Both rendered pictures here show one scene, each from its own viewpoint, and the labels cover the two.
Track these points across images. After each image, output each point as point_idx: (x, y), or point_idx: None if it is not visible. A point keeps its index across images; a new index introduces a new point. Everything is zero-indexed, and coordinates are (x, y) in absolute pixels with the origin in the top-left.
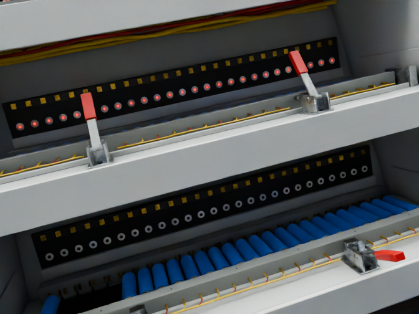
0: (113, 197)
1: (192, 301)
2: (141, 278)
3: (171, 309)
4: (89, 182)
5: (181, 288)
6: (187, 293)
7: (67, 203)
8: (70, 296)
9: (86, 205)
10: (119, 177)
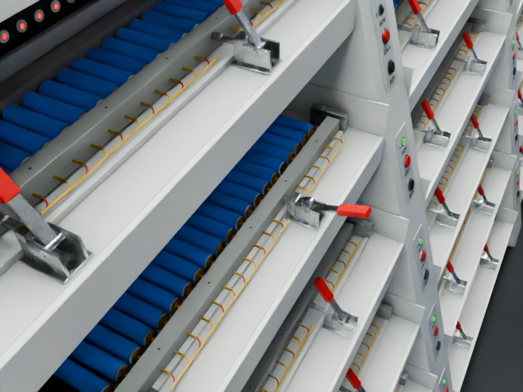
0: (107, 299)
1: (184, 345)
2: (88, 355)
3: (170, 370)
4: (78, 302)
5: (170, 341)
6: (178, 341)
7: (56, 348)
8: None
9: (78, 332)
10: (111, 271)
